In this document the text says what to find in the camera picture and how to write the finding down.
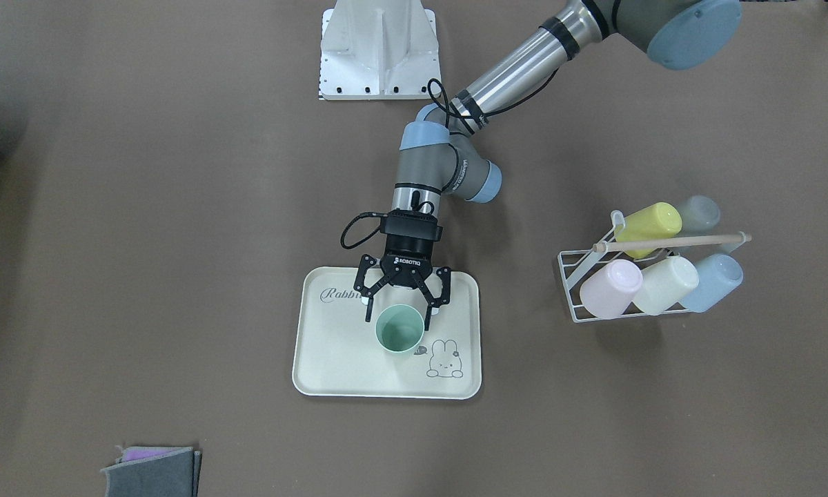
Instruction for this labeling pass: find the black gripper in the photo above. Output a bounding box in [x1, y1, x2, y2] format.
[355, 211, 453, 331]

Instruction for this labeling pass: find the green cup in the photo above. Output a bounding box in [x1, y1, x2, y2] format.
[375, 303, 426, 353]

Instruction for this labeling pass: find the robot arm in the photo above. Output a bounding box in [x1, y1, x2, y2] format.
[352, 1, 742, 322]

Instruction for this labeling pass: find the white rabbit tray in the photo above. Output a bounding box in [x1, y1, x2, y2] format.
[292, 266, 482, 400]

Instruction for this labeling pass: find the pink cup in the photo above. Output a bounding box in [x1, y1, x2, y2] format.
[579, 259, 643, 319]

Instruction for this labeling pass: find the cream white cup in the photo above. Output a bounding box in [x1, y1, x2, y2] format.
[633, 255, 699, 315]

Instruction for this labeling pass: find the yellow cup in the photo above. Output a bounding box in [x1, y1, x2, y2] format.
[615, 202, 682, 242]

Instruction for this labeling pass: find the grey cup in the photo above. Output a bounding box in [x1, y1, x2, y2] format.
[675, 195, 721, 237]

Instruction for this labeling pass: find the blue cup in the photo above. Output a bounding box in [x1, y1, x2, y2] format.
[679, 253, 743, 313]

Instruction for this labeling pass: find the grey folded cloth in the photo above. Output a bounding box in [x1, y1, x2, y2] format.
[101, 446, 201, 496]

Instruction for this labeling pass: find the white wire cup rack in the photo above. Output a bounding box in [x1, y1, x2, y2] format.
[557, 206, 752, 323]

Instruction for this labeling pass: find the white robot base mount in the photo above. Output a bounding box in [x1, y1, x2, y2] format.
[319, 1, 442, 101]

